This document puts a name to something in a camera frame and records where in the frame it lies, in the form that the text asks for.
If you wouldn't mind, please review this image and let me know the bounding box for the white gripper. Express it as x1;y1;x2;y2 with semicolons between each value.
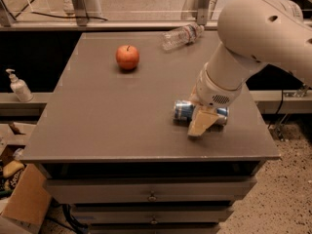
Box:
187;63;242;137

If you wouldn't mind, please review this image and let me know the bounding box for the blue silver redbull can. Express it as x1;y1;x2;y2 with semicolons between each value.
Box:
173;100;229;126

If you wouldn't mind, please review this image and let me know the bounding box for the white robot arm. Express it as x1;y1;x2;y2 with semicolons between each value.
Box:
188;0;312;137

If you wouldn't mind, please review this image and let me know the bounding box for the clear plastic water bottle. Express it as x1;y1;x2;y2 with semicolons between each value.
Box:
162;22;205;51

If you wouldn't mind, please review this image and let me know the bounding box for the red apple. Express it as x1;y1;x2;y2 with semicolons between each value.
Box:
115;45;139;70

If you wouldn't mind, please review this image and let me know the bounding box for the grey drawer cabinet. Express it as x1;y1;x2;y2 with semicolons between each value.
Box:
22;31;279;234

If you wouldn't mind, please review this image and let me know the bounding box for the top drawer knob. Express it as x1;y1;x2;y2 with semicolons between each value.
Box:
147;191;157;202

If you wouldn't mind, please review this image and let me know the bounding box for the drawer knob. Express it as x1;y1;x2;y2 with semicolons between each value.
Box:
147;191;157;202
150;216;158;225

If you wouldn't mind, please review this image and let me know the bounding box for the white pump dispenser bottle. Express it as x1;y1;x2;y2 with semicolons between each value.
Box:
6;68;33;102

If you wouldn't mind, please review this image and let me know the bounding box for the yellow item in box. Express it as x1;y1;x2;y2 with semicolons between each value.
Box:
3;160;24;178

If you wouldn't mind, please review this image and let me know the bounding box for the cardboard box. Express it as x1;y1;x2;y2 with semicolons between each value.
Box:
0;123;53;234

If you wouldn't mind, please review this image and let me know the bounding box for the black cable on ledge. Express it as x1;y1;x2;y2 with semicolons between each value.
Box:
31;11;109;21

